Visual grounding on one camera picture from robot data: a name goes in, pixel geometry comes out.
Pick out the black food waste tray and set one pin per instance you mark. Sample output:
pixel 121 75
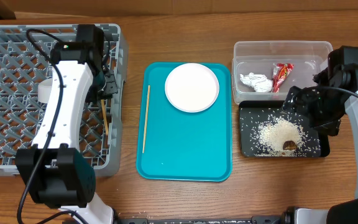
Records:
pixel 250 140

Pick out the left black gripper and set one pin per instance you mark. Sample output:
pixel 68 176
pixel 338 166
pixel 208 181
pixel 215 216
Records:
pixel 112 88

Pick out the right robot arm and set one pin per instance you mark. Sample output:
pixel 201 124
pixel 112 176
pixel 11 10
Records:
pixel 335 94

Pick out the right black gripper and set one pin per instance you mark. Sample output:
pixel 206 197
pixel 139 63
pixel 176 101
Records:
pixel 305 106

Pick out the grey plastic dish rack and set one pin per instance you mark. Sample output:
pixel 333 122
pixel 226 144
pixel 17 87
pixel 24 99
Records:
pixel 23 67

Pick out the grey bowl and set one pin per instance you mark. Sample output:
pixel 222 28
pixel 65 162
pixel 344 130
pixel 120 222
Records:
pixel 44 90

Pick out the large white plate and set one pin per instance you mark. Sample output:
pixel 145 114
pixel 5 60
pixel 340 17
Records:
pixel 192 87

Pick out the white tissue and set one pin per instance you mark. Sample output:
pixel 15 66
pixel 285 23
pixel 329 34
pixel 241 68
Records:
pixel 259 82

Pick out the wooden chopstick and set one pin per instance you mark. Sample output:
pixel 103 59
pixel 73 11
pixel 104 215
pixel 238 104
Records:
pixel 103 107
pixel 146 118

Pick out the spilled rice pile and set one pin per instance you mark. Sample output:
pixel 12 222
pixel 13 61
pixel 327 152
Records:
pixel 280 133

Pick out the clear plastic waste bin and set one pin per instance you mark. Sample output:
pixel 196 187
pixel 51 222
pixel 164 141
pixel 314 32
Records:
pixel 260 57

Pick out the teal plastic tray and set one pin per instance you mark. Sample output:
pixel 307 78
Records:
pixel 180 145

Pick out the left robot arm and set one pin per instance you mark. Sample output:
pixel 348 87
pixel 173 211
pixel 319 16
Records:
pixel 53 169

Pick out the red snack wrapper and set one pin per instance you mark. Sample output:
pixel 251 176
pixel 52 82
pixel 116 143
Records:
pixel 280 73

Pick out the brown food scrap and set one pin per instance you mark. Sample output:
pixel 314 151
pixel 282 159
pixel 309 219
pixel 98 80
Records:
pixel 290 146

